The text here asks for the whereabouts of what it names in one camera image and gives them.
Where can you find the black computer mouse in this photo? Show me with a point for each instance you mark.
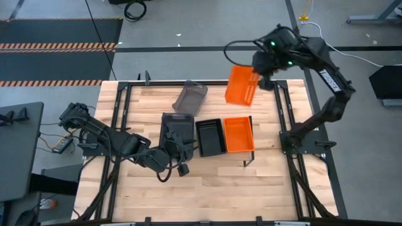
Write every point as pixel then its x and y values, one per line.
pixel 26 219

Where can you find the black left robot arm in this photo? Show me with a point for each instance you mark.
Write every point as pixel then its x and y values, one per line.
pixel 122 142

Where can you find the silver aluminium bar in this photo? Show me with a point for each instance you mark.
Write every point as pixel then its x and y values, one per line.
pixel 117 224
pixel 292 223

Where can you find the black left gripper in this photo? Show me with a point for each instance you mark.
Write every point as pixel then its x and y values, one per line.
pixel 177 153

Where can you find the black hazard-striped floor mat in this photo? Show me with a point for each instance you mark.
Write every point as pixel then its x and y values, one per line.
pixel 56 66

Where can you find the yellow power plug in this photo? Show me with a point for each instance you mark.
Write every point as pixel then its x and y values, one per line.
pixel 303 18

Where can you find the black equipment case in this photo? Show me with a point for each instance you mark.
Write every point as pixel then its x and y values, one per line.
pixel 387 81

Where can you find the dark grey desk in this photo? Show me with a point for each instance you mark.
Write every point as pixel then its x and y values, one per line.
pixel 19 157

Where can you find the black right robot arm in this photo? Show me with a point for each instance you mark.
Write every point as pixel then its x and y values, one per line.
pixel 333 81

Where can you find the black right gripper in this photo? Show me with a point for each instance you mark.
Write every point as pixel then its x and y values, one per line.
pixel 265 67

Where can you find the dark grey floor box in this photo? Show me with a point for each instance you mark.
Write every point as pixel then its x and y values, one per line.
pixel 59 174

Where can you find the black power supply box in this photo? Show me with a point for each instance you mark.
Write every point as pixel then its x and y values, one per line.
pixel 63 143

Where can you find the grey table leg frame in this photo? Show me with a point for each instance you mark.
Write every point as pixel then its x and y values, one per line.
pixel 370 20

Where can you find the black metal table frame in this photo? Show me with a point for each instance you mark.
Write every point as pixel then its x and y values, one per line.
pixel 235 83

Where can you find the clear bottle orange label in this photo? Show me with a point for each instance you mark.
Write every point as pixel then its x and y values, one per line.
pixel 48 204

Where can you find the black desk clamp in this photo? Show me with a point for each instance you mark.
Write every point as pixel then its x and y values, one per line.
pixel 22 114
pixel 9 115

